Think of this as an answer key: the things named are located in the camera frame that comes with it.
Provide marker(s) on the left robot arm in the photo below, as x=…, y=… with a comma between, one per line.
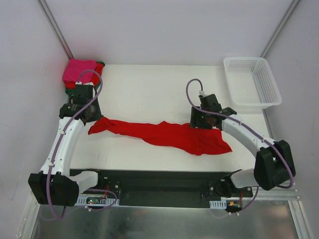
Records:
x=54, y=184

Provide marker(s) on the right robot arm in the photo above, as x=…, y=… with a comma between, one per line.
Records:
x=274, y=163

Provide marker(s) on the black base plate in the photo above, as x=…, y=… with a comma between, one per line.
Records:
x=166, y=188

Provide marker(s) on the folded green t shirt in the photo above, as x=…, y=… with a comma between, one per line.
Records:
x=87, y=78

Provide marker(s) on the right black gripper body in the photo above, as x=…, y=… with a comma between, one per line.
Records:
x=195, y=119

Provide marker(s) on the white plastic basket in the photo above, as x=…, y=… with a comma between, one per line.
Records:
x=251, y=83

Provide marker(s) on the folded pink t shirt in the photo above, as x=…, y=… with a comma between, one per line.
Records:
x=75, y=67

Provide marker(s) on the left grey cable duct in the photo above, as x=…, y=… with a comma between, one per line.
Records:
x=96, y=201

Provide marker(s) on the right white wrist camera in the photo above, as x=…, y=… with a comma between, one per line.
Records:
x=201, y=94

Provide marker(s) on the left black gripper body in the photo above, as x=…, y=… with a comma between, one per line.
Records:
x=95, y=111

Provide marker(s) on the grey cable duct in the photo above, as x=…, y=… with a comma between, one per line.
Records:
x=96, y=201
x=222, y=204

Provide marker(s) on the right grey cable duct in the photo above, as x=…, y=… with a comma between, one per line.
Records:
x=222, y=204

